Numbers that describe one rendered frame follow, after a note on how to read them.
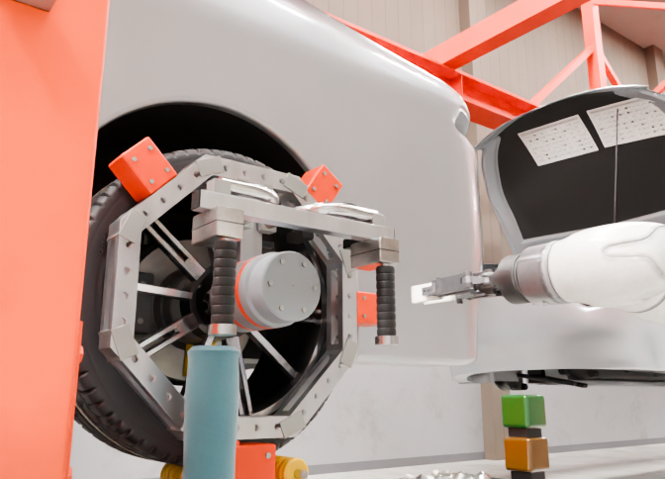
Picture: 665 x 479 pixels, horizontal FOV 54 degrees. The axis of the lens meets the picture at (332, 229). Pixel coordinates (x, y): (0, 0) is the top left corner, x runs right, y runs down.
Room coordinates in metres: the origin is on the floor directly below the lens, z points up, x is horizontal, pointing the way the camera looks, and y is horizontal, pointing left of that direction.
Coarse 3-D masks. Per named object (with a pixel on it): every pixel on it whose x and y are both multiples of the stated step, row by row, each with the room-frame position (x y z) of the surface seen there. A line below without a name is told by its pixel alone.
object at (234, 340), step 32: (192, 192) 1.28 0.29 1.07; (160, 224) 1.26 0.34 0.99; (192, 256) 1.31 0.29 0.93; (160, 288) 1.27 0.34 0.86; (192, 288) 1.31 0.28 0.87; (192, 320) 1.31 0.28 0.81; (320, 320) 1.49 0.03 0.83; (288, 352) 1.55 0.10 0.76; (256, 384) 1.57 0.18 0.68; (288, 384) 1.46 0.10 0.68
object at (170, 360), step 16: (144, 256) 1.41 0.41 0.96; (160, 256) 1.43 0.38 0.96; (208, 256) 1.50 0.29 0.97; (160, 272) 1.43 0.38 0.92; (176, 272) 1.45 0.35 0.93; (176, 288) 1.40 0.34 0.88; (160, 304) 1.43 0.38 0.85; (176, 304) 1.40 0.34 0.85; (160, 320) 1.43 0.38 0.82; (144, 336) 1.41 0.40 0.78; (192, 336) 1.43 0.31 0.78; (240, 336) 1.55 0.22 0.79; (160, 352) 1.43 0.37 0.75; (176, 352) 1.46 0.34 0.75; (160, 368) 1.44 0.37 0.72; (176, 368) 1.46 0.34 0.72
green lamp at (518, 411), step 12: (504, 396) 0.84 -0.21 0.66; (516, 396) 0.82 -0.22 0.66; (528, 396) 0.81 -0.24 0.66; (540, 396) 0.83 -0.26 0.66; (504, 408) 0.84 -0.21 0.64; (516, 408) 0.82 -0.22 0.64; (528, 408) 0.81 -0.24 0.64; (540, 408) 0.83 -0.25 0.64; (504, 420) 0.84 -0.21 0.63; (516, 420) 0.82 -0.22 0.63; (528, 420) 0.81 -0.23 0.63; (540, 420) 0.82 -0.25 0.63
